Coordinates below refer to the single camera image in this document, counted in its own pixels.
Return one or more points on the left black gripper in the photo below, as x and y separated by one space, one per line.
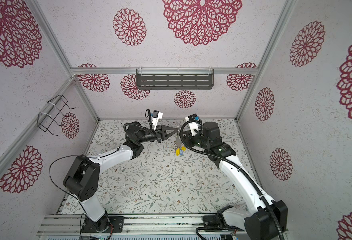
159 131

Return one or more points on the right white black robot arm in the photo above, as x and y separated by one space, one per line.
264 218

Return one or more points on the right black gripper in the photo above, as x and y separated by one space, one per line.
188 137

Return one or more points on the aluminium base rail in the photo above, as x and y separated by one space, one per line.
129 224

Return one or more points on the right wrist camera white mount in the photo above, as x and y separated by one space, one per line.
195 127

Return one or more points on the black slotted wall shelf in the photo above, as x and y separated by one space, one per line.
175 79

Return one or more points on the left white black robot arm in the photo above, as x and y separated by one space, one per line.
83 177

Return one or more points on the black wire wall rack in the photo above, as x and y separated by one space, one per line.
47 118

